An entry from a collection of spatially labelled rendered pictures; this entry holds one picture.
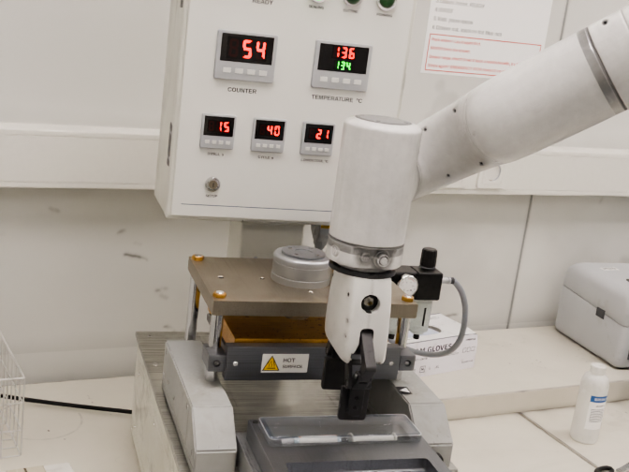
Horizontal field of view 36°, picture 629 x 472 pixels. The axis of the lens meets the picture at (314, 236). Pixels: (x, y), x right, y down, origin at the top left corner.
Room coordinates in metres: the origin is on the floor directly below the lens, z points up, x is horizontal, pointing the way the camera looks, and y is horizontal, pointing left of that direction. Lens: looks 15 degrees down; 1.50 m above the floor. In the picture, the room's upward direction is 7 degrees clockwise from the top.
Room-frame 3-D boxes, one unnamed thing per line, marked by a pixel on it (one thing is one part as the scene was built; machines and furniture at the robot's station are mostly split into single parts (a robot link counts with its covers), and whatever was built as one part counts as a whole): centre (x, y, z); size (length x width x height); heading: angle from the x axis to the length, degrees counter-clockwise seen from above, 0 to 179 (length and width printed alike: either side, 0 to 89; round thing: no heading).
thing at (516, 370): (1.89, -0.43, 0.77); 0.84 x 0.30 x 0.04; 118
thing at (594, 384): (1.64, -0.54, 0.82); 0.05 x 0.05 x 0.14
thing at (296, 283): (1.27, 0.00, 1.08); 0.31 x 0.24 x 0.13; 109
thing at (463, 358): (1.79, -0.22, 0.83); 0.23 x 0.12 x 0.07; 127
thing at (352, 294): (1.03, -0.06, 1.15); 0.10 x 0.08 x 0.11; 15
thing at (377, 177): (1.03, -0.06, 1.30); 0.09 x 0.08 x 0.13; 162
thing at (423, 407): (1.21, -0.14, 0.96); 0.26 x 0.05 x 0.07; 19
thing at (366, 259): (1.03, -0.06, 1.22); 0.09 x 0.08 x 0.03; 15
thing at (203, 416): (1.13, 0.12, 0.96); 0.25 x 0.05 x 0.07; 19
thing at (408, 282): (1.43, -0.16, 1.05); 0.15 x 0.05 x 0.15; 109
